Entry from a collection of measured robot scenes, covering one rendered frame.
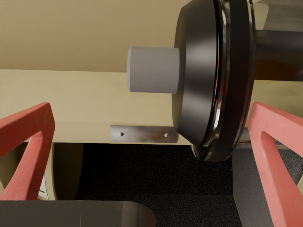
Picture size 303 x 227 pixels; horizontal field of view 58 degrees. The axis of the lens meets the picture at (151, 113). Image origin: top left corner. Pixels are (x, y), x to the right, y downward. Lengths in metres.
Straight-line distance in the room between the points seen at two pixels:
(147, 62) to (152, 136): 0.14
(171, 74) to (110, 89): 0.18
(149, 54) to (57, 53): 0.59
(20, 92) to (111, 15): 0.38
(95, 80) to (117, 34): 0.35
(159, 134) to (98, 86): 0.10
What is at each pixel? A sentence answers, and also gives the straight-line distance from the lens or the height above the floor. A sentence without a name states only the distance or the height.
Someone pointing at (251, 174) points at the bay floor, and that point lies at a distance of 0.50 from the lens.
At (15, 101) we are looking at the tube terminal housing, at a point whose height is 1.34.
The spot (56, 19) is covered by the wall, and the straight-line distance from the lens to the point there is 0.71.
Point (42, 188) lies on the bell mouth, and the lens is 0.41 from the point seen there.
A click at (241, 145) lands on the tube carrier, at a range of 0.16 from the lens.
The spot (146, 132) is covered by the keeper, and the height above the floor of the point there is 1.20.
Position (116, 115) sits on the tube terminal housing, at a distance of 0.29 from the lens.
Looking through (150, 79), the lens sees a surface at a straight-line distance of 0.16.
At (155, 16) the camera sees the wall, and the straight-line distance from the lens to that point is 0.68.
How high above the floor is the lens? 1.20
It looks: 1 degrees down
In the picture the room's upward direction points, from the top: 89 degrees counter-clockwise
